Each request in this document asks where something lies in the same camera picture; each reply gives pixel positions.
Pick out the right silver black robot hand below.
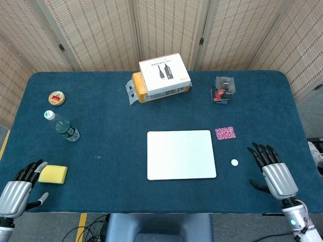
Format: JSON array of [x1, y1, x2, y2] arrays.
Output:
[[246, 142, 299, 201]]

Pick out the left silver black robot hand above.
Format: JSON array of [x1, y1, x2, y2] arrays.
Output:
[[0, 159, 49, 219]]

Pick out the pink patterned card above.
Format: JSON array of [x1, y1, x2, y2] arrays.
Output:
[[214, 126, 237, 140]]

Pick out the white rectangular pad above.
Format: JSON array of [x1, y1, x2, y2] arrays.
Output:
[[147, 130, 217, 181]]

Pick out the yellow sponge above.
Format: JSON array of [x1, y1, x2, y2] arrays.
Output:
[[38, 165, 69, 185]]

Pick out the white sneaker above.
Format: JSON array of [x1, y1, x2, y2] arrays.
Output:
[[307, 141, 323, 176]]

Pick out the clear water bottle green label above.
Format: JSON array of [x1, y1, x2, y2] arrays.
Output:
[[43, 110, 81, 142]]

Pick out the clear plastic box black red item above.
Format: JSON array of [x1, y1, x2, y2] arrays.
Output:
[[210, 76, 236, 104]]

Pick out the round tin red label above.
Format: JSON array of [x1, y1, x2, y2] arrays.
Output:
[[48, 91, 66, 107]]

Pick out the woven folding screen panel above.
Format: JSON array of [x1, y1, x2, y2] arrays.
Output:
[[0, 0, 76, 73], [0, 37, 34, 129], [131, 0, 210, 71], [248, 0, 323, 98], [194, 0, 296, 71], [35, 0, 141, 72]]

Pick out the dark blue table cloth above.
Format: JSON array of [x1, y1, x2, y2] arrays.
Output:
[[0, 70, 322, 214]]

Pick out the blue grey robot torso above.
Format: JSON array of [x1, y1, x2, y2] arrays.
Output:
[[105, 213, 214, 242]]

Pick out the white hang tag label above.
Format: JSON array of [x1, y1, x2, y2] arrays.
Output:
[[125, 79, 138, 106]]

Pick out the white cardboard product box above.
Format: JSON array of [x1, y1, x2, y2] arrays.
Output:
[[138, 52, 192, 97]]

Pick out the orange wrapped package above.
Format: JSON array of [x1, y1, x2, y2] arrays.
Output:
[[132, 72, 191, 103]]

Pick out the coloured wrist wire bundle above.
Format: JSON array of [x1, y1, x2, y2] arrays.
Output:
[[296, 200, 312, 236]]

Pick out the black floor cable bundle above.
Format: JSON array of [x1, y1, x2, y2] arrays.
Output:
[[62, 214, 110, 242]]

